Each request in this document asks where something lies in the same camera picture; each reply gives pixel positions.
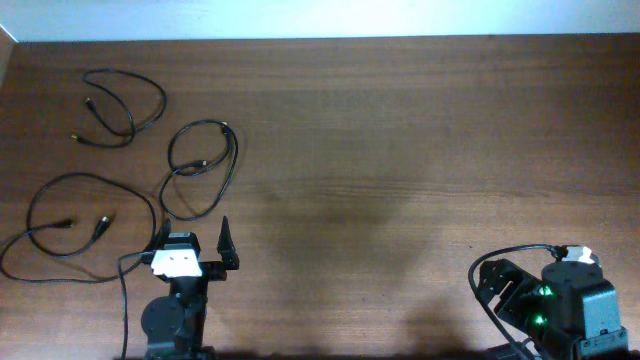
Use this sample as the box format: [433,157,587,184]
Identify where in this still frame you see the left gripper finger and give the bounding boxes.
[152,218,171,250]
[216,216,240,270]

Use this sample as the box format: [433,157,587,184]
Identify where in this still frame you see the thick black cable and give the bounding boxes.
[0,171,158,284]

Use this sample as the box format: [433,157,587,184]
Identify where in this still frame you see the black micro usb cable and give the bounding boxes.
[158,118,240,222]

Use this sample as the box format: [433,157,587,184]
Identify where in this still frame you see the thin black usb cable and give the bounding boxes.
[69,68,168,150]

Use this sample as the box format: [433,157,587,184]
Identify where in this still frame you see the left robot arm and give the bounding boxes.
[141,218,240,360]

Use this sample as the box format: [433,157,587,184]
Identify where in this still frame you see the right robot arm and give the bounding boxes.
[479,259,629,359]

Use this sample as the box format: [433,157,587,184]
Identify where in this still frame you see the right camera black cable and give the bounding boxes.
[467,243,564,360]

